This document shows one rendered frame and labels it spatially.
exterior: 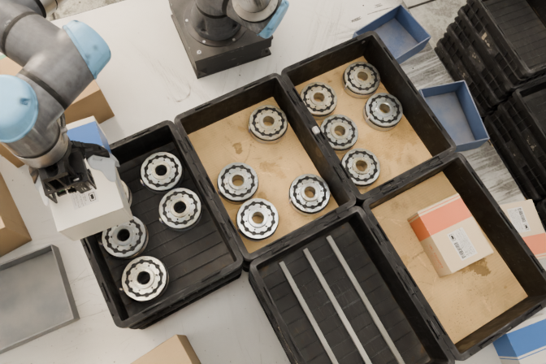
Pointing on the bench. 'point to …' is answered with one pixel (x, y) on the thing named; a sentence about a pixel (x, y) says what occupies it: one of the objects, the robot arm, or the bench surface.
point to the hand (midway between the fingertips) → (80, 175)
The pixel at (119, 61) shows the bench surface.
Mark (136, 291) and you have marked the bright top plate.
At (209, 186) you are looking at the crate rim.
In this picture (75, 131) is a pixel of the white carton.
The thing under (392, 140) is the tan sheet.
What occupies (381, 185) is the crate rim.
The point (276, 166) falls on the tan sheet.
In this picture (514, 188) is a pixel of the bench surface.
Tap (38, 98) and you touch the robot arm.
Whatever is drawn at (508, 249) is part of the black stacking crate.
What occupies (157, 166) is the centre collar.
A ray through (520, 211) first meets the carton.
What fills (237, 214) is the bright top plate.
